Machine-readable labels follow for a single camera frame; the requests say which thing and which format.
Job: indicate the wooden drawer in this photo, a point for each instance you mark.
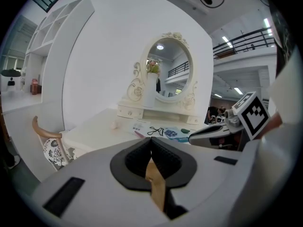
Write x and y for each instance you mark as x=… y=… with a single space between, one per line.
x=156 y=188

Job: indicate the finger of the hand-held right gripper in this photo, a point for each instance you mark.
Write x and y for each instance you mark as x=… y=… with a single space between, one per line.
x=210 y=129
x=206 y=142

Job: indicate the white shelf unit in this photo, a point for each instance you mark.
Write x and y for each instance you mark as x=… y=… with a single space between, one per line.
x=54 y=55

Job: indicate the white tall vase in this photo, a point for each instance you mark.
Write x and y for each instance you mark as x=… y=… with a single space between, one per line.
x=150 y=91

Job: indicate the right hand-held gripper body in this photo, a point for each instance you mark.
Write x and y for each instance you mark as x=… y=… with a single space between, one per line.
x=253 y=117

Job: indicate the person's black printed t-shirt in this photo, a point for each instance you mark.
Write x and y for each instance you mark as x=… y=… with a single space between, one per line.
x=281 y=32

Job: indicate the pink pen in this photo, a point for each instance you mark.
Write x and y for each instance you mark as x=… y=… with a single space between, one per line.
x=139 y=134

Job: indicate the white paper packet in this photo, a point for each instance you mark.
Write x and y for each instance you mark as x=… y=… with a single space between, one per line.
x=138 y=125

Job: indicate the small brown box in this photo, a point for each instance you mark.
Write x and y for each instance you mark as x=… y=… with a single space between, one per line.
x=35 y=89

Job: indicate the white boxy appliance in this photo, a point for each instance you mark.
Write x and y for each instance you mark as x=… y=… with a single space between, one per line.
x=10 y=81

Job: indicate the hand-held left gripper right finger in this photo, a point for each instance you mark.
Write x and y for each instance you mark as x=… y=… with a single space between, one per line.
x=213 y=181

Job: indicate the cream ornate dressing table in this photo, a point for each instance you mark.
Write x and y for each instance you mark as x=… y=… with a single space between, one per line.
x=94 y=131

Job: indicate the wooden chair floral cushion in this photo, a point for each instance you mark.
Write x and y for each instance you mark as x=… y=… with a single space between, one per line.
x=53 y=148

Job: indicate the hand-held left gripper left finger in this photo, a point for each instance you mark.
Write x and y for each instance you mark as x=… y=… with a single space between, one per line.
x=99 y=174

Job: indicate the black mezzanine railing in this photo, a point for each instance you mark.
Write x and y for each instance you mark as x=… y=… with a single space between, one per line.
x=243 y=42

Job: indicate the blue packet card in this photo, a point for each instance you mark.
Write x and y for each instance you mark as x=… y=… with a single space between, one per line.
x=174 y=133

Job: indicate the black eyelash curler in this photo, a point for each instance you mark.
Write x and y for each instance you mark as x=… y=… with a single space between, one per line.
x=155 y=131

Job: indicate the person's right forearm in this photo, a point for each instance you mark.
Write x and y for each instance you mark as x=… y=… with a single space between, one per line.
x=274 y=124

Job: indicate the dark green round compact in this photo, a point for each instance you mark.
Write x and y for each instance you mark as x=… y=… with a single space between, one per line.
x=185 y=130

